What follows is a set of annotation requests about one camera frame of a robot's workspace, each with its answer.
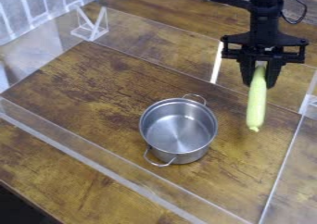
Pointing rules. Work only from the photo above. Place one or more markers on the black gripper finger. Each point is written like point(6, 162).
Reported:
point(273, 69)
point(248, 68)

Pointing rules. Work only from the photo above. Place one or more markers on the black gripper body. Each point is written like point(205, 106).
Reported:
point(264, 43)

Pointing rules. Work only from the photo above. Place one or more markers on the black bar on table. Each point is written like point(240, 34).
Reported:
point(237, 3)

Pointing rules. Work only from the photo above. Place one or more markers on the stainless steel pot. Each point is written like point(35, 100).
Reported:
point(178, 127)

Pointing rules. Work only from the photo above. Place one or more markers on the clear acrylic triangle stand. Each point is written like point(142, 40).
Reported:
point(91, 30)

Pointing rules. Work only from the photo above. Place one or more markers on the clear acrylic barrier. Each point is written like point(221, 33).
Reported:
point(137, 178)

